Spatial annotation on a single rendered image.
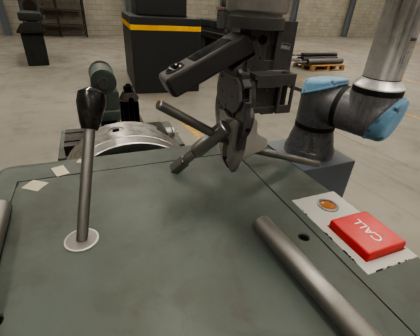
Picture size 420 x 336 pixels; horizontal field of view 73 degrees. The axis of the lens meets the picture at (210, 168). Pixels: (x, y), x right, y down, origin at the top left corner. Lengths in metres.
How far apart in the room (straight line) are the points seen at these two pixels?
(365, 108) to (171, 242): 0.60
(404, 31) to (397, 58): 0.05
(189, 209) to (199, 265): 0.09
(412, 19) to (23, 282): 0.79
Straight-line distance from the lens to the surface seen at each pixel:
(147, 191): 0.41
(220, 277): 0.30
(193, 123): 0.37
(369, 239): 0.38
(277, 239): 0.32
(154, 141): 0.62
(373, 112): 0.79
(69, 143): 1.28
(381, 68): 0.78
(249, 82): 0.37
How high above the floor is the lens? 1.49
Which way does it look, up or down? 30 degrees down
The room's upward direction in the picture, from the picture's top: 3 degrees clockwise
